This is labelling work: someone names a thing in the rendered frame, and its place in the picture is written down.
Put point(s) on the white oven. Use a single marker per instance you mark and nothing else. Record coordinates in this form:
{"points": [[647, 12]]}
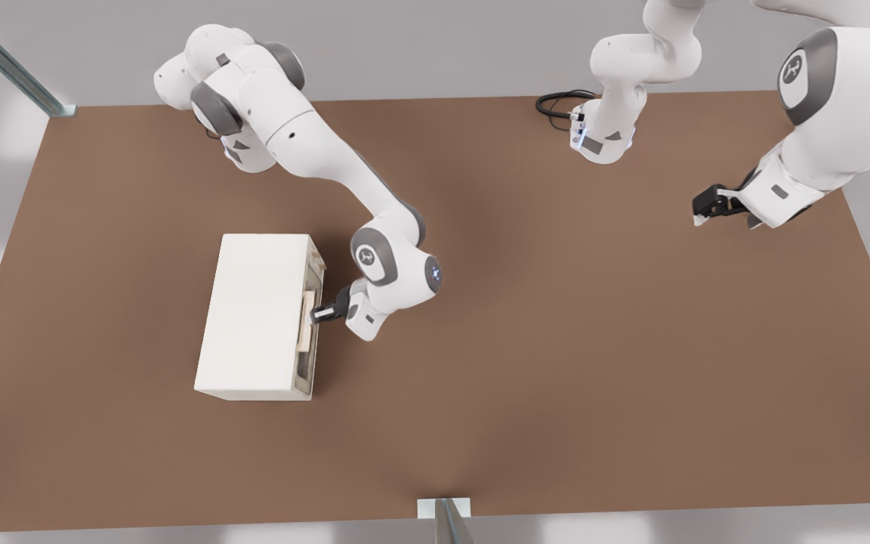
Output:
{"points": [[257, 316]]}

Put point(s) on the silver frame post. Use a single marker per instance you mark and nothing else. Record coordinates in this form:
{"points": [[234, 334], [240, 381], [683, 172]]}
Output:
{"points": [[8, 64], [446, 517]]}

